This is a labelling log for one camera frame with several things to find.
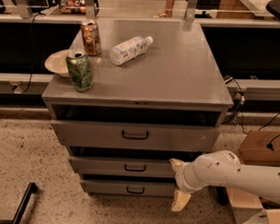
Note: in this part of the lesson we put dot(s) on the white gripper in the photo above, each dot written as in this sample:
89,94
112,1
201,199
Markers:
181,176

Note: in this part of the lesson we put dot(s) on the grey drawer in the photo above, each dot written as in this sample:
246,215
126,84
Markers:
135,136
103,187
121,167

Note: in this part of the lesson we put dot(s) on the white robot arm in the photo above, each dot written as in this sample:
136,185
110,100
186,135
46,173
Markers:
223,169

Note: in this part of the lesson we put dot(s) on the grey bottom drawer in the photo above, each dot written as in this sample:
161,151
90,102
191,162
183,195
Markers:
103,187

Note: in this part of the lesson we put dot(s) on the grey metal drawer cabinet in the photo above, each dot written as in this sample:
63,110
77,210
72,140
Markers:
175,82

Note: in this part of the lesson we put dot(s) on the open cardboard box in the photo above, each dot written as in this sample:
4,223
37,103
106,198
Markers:
258,148

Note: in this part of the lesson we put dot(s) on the grey top drawer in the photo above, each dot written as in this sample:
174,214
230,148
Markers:
135,136

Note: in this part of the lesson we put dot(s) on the black bar beside cabinet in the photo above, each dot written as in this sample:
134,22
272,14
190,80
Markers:
222,196

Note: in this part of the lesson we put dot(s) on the clear plastic water bottle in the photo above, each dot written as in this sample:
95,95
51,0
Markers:
128,50

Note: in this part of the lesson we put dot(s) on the black metal stand leg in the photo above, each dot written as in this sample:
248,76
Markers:
31,189

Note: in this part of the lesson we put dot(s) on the green soda can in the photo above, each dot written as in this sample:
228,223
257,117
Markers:
79,69

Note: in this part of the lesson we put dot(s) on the orange soda can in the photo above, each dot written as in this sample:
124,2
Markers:
90,36

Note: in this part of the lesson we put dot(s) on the person's legs in background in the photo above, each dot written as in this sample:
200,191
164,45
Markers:
167,10

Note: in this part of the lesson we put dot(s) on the snack basket in background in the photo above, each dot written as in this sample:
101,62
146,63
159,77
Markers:
72,6

